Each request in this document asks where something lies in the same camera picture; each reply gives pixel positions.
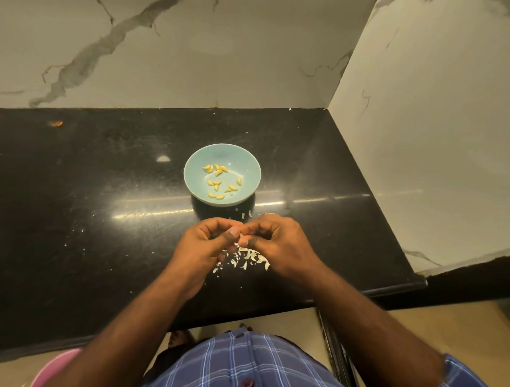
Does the light blue bowl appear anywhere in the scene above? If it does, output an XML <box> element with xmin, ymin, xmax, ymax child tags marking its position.
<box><xmin>183</xmin><ymin>144</ymin><xmax>262</xmax><ymax>207</ymax></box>

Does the cluster of peeled garlic cloves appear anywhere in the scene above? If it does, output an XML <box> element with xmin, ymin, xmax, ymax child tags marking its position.
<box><xmin>202</xmin><ymin>163</ymin><xmax>245</xmax><ymax>200</ymax></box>

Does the black cabinet trim strip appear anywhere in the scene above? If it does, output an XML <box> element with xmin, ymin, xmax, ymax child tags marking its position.
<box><xmin>316</xmin><ymin>307</ymin><xmax>360</xmax><ymax>387</ymax></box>

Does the pink plastic bucket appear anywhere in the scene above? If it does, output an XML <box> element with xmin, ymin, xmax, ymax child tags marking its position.
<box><xmin>30</xmin><ymin>348</ymin><xmax>82</xmax><ymax>387</ymax></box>

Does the blue plaid shirt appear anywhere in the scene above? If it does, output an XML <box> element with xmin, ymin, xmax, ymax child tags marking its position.
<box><xmin>147</xmin><ymin>325</ymin><xmax>489</xmax><ymax>387</ymax></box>

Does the pile of garlic skins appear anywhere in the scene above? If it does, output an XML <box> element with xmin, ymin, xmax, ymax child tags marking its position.
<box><xmin>212</xmin><ymin>246</ymin><xmax>272</xmax><ymax>277</ymax></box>

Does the person's right hand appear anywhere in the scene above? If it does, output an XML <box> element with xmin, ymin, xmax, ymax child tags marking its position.
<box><xmin>237</xmin><ymin>213</ymin><xmax>321</xmax><ymax>282</ymax></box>

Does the person's right forearm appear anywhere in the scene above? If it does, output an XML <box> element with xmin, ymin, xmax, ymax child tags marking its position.
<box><xmin>298</xmin><ymin>262</ymin><xmax>446</xmax><ymax>387</ymax></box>

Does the person's left hand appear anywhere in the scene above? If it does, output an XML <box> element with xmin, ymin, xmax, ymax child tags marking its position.
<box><xmin>166</xmin><ymin>217</ymin><xmax>244</xmax><ymax>298</ymax></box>

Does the person's left forearm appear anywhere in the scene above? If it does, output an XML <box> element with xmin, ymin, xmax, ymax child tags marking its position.
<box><xmin>46</xmin><ymin>276</ymin><xmax>197</xmax><ymax>387</ymax></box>

